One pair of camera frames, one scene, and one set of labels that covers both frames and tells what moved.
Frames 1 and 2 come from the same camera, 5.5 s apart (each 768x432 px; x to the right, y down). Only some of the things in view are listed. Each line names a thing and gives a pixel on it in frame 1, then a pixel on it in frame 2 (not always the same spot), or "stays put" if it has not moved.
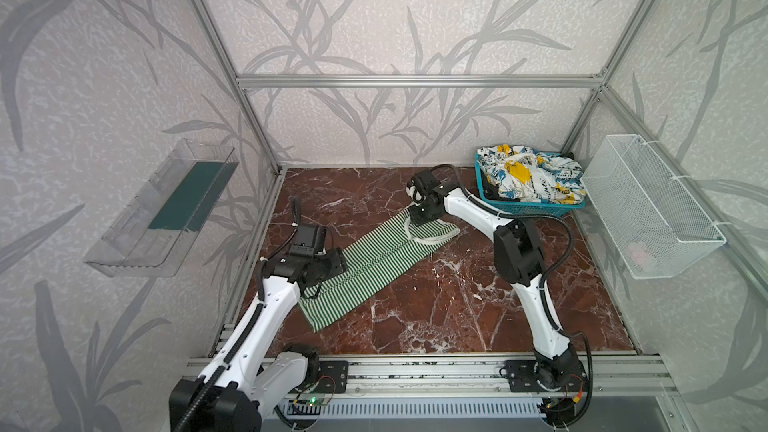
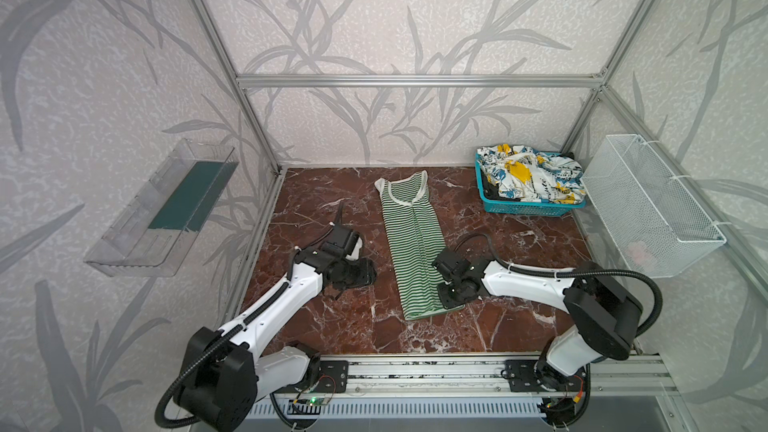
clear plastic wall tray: (153, 233) stays put
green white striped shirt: (376, 263) -> (415, 239)
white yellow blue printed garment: (525, 174) stays put
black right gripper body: (421, 213) -> (452, 293)
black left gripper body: (335, 261) -> (362, 273)
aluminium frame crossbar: (511, 81) stays put
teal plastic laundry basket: (520, 207) stays put
